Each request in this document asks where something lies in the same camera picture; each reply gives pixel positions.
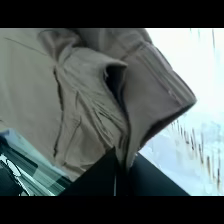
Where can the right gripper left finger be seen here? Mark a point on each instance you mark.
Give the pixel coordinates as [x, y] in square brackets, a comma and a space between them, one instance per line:
[96, 181]

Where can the beige garment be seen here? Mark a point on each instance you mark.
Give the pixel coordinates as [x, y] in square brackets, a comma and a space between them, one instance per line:
[90, 93]

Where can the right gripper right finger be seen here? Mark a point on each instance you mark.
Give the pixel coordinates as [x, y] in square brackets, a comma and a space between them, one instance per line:
[151, 181]

